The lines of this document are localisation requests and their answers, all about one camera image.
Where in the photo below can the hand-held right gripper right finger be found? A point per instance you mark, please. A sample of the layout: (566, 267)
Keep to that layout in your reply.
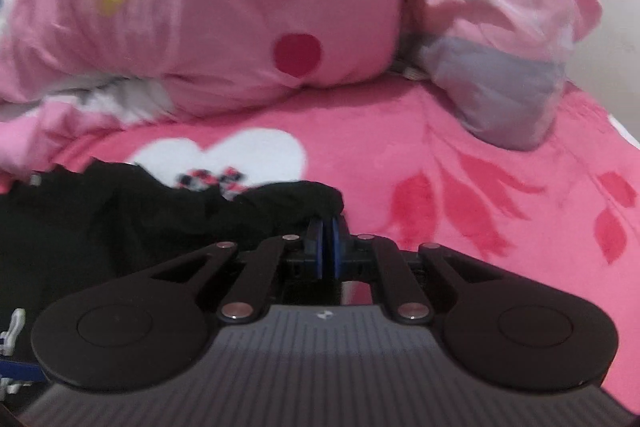
(336, 252)

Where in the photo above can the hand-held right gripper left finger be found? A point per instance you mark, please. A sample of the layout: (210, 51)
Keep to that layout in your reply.
(316, 252)

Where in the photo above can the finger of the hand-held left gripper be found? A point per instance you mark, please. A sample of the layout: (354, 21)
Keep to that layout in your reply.
(20, 369)

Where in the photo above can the black t-shirt with white print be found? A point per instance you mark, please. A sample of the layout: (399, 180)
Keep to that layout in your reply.
(100, 217)

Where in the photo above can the pink printed fleece blanket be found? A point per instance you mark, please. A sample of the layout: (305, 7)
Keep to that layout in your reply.
(400, 147)

